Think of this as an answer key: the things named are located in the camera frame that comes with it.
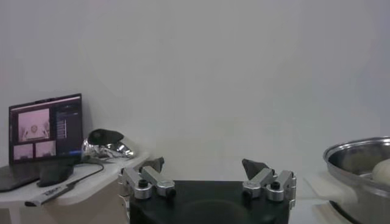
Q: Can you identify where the perforated steel steamer basket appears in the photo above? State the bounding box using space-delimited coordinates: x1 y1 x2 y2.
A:
322 136 390 224

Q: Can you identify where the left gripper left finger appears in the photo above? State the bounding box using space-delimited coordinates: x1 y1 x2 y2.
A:
118 156 177 200

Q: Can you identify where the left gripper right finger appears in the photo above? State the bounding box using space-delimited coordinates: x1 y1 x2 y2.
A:
241 158 297 203

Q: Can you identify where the black computer mouse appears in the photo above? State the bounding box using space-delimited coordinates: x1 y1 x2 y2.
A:
36 164 75 188

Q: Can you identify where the white side table with mouse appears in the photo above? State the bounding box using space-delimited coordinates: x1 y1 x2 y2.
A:
0 152 150 224

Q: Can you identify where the grey usb hub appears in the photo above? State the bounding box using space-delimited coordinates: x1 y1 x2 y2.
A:
24 182 77 208

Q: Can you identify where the white electric cooking pot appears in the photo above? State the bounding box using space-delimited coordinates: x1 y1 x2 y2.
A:
300 170 366 224

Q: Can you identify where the white steamed baozi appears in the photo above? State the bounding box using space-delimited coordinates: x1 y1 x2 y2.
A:
372 158 390 186

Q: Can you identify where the chrome and black device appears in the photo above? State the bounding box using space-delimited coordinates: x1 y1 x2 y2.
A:
81 128 137 159

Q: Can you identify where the black hub cable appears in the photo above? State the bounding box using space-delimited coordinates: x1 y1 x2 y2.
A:
73 156 106 186

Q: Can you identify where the dark laptop beside chrome device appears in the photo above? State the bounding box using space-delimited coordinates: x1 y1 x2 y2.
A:
0 93 83 192

